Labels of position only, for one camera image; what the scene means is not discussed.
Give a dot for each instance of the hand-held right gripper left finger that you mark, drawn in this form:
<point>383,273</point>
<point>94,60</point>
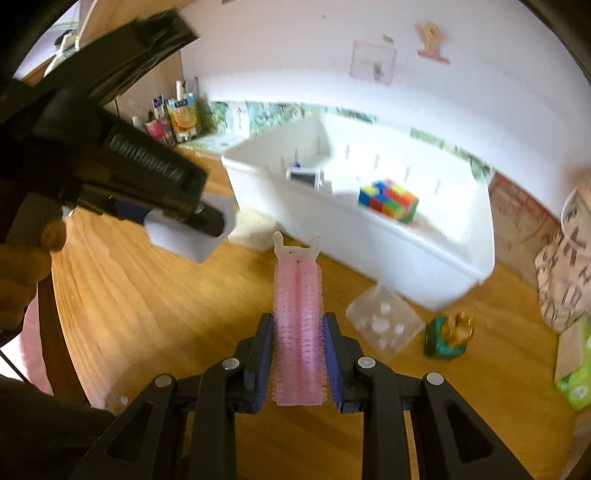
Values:
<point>263,364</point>

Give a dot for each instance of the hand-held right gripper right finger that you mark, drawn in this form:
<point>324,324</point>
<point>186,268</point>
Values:
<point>333,364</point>

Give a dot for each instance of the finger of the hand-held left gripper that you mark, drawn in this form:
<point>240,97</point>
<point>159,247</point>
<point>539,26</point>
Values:
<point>147,170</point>
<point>212,222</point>

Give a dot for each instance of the white power adapter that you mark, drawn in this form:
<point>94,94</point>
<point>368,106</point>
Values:
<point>184,242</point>

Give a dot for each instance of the pink hair rollers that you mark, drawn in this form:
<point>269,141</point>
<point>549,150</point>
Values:
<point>298,332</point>

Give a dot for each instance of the white digital device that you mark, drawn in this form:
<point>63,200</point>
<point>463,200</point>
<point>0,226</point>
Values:
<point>304,177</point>

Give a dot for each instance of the white plastic bin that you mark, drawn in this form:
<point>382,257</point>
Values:
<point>415,258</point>

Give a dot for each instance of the colourful puzzle cube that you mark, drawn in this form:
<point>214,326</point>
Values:
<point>388,201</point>

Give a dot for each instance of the person's left hand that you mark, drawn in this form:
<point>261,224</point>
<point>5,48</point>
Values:
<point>23,277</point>

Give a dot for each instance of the cream box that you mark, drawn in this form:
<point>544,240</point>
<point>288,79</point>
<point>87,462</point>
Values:
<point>254,235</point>

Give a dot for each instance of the white plastic bottle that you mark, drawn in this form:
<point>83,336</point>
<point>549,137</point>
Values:
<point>136,122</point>

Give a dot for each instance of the yellow juice carton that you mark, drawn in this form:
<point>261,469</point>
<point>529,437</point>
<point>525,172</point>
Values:
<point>182,117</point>

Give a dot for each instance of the blue white tube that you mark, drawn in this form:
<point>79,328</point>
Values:
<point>159,105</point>

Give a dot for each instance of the clear plastic box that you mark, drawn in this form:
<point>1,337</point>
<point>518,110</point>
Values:
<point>385,323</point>

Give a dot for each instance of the pink cloth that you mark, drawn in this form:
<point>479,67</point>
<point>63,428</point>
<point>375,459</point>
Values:
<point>32,341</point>

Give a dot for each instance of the dark cloth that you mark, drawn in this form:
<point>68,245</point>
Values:
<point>37,438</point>

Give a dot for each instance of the green tissue pack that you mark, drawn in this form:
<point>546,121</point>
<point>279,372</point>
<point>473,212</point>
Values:
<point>577,378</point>

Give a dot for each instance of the patterned beige bag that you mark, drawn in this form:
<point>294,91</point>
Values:
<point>568,267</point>

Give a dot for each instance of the pink paper wall sticker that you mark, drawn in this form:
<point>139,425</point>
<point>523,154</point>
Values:
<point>374,62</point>

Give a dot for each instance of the yellow cartoon wall sticker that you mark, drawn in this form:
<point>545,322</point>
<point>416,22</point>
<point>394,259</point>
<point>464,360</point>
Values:
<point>431,39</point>

